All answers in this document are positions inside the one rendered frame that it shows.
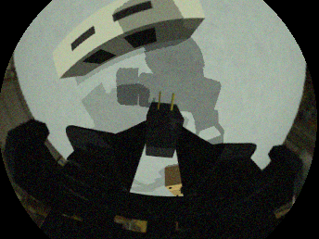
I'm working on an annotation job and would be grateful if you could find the black two-prong plug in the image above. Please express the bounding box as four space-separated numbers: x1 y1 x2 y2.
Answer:
146 91 185 157

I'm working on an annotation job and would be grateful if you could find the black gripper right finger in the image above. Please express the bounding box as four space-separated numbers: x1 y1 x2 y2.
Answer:
175 127 256 196

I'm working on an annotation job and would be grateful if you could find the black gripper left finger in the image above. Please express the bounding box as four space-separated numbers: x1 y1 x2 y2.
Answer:
66 120 147 193

